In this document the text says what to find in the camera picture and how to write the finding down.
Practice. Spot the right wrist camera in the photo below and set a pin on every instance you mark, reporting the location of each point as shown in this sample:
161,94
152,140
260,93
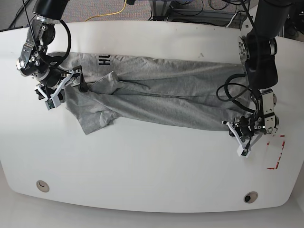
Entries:
53,103

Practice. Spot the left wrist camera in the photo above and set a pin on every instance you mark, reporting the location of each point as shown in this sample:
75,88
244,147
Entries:
243,152

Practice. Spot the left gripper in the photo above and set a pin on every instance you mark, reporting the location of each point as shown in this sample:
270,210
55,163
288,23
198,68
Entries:
245,130

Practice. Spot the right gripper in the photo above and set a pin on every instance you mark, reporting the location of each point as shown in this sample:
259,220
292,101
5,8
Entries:
54,85

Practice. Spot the left table cable grommet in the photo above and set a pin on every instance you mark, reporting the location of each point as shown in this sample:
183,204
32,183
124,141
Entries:
42,186

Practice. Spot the red tape rectangle marking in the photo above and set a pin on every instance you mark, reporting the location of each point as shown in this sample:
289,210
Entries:
274,151

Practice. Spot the table cable grommet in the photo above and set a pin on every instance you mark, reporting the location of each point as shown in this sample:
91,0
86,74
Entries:
250,197
42,186

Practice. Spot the right table cable grommet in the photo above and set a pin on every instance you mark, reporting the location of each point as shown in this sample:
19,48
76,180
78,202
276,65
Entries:
250,197

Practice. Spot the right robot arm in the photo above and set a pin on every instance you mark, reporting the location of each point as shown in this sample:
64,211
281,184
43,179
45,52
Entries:
36,63

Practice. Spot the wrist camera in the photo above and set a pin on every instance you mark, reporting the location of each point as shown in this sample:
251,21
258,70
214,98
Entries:
53,103
243,152

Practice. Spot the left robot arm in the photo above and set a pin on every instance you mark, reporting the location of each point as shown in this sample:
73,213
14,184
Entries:
252,90

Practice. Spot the grey t-shirt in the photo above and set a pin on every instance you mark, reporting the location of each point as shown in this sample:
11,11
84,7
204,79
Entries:
162,91

